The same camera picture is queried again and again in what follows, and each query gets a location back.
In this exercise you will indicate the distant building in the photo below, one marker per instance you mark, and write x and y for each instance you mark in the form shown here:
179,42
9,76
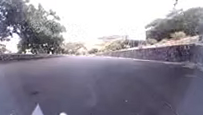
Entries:
112,37

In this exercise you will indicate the grey asphalt road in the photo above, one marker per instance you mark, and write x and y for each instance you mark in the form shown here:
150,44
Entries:
98,86

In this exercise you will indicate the row of trees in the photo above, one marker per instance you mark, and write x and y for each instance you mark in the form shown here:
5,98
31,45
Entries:
37,30

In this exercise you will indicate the dry earth slope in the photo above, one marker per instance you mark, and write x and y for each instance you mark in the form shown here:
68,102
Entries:
177,41

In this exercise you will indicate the green bushes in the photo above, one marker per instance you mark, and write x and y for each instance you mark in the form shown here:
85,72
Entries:
184,23

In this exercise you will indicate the tall dark stone wall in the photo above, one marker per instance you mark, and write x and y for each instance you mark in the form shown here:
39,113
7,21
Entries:
163,52

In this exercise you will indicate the low stone wall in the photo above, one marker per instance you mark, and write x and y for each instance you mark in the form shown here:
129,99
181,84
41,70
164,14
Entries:
16,56

